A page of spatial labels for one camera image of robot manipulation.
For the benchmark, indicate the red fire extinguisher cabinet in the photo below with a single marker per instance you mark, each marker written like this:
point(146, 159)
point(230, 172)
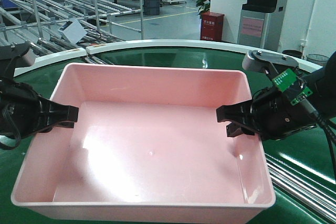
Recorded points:
point(212, 26)

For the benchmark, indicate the white label printer box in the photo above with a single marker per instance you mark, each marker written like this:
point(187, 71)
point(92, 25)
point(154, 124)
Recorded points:
point(72, 31)

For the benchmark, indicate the green circuit board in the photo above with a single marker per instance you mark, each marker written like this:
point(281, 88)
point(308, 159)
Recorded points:
point(293, 87)

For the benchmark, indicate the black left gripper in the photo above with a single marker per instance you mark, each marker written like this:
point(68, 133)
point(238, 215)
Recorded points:
point(24, 111)

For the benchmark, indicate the pink plastic bin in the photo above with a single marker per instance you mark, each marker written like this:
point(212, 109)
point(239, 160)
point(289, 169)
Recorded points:
point(147, 147)

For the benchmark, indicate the metal roller rack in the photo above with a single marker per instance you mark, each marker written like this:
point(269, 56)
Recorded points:
point(38, 21)

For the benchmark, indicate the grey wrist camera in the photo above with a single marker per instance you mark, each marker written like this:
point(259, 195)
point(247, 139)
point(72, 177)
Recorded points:
point(257, 61)
point(22, 54)

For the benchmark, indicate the white outer conveyor rail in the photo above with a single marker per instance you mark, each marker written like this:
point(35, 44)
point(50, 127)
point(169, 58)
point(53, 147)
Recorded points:
point(95, 49)

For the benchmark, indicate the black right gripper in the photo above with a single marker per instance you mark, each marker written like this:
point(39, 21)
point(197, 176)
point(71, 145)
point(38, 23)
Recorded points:
point(274, 116)

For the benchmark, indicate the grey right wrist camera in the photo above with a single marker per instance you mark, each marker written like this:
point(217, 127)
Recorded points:
point(257, 61)

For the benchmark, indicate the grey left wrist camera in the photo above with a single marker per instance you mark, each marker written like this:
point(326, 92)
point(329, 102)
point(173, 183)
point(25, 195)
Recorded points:
point(22, 54)

